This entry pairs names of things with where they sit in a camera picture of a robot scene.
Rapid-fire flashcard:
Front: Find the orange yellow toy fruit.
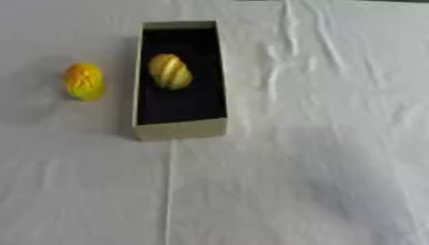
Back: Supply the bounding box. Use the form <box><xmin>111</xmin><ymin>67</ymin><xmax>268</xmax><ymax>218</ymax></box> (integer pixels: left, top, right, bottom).
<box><xmin>61</xmin><ymin>62</ymin><xmax>107</xmax><ymax>101</ymax></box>

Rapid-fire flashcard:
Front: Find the tan box with black inside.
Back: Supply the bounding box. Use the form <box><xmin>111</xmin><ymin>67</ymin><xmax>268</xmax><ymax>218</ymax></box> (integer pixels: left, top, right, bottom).
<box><xmin>130</xmin><ymin>20</ymin><xmax>230</xmax><ymax>142</ymax></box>

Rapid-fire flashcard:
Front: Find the yellow striped toy bread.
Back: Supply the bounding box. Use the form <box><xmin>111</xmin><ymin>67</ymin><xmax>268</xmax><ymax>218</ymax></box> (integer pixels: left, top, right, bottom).
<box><xmin>146</xmin><ymin>53</ymin><xmax>194</xmax><ymax>91</ymax></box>

